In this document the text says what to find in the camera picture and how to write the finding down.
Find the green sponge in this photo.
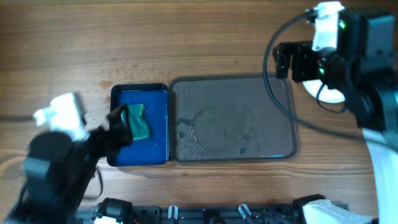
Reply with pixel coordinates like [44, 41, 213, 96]
[127, 104, 150, 141]

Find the white plate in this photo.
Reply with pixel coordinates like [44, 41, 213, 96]
[303, 80, 345, 103]

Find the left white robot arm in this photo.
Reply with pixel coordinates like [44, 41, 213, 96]
[5, 105, 133, 223]

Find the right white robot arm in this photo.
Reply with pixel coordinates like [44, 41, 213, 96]
[265, 2, 397, 223]

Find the blue water tray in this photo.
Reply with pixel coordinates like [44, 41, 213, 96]
[107, 83, 169, 167]

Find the dark brown serving tray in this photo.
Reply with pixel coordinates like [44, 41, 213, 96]
[168, 73, 299, 163]

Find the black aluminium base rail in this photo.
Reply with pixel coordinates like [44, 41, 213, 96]
[74, 197, 349, 224]

